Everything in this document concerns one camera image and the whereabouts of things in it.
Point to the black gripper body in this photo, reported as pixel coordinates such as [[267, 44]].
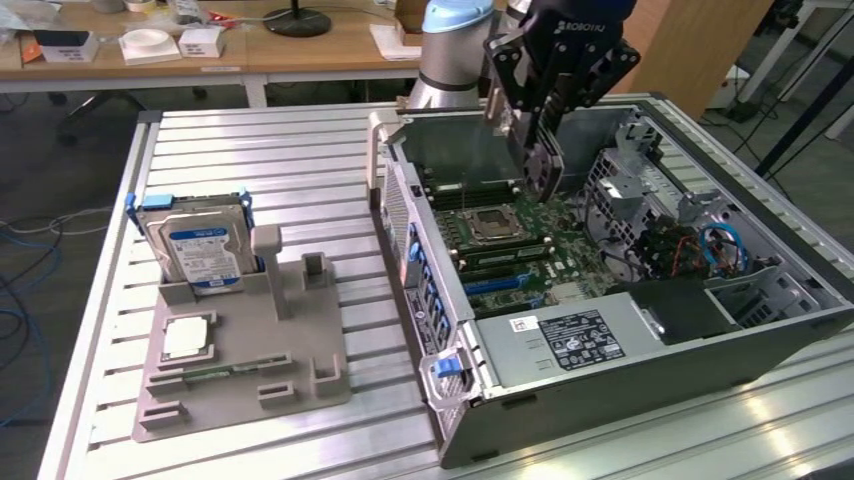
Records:
[[581, 20]]

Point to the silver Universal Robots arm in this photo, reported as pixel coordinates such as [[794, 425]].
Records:
[[447, 55]]

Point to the wooden cabinet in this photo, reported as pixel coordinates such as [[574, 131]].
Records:
[[688, 50]]

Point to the white papers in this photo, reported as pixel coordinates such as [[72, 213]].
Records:
[[394, 45]]

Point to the cardboard box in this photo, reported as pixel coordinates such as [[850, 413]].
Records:
[[409, 17]]

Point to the black slanted pole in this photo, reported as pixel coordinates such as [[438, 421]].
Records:
[[808, 100]]

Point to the wooden desk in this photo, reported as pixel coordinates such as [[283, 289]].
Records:
[[301, 55]]

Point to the CPU socket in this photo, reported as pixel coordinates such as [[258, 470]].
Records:
[[494, 222]]

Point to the black lamp base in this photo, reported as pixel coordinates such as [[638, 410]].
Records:
[[297, 24]]

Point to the green motherboard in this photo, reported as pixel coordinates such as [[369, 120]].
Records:
[[568, 240]]

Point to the black installed RAM stick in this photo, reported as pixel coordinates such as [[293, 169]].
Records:
[[510, 257], [507, 245]]

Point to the blue expansion slot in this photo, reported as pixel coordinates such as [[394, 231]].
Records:
[[494, 286]]

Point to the white labelled box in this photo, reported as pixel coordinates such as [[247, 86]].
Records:
[[201, 42]]

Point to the black plastic shroud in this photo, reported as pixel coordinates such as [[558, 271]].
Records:
[[681, 310]]

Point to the metal disk bay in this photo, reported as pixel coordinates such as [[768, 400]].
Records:
[[788, 290]]

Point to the grey power supply unit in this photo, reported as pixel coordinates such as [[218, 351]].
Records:
[[521, 350]]

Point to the hard disk in blue caddy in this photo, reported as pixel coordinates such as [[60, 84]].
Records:
[[197, 250]]

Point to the blue case latch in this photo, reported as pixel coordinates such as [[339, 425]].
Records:
[[446, 369]]

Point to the black chair base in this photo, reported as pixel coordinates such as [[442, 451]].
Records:
[[87, 107]]

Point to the grey plastic parts rack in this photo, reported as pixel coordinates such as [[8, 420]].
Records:
[[247, 325]]

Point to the open grey PC case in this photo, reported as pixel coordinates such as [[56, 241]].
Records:
[[601, 400]]

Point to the white box with black top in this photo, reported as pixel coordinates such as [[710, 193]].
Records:
[[66, 47]]

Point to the silver CPU chip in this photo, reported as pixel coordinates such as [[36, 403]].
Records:
[[185, 339]]

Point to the green RAM stick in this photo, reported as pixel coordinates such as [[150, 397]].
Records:
[[221, 373]]

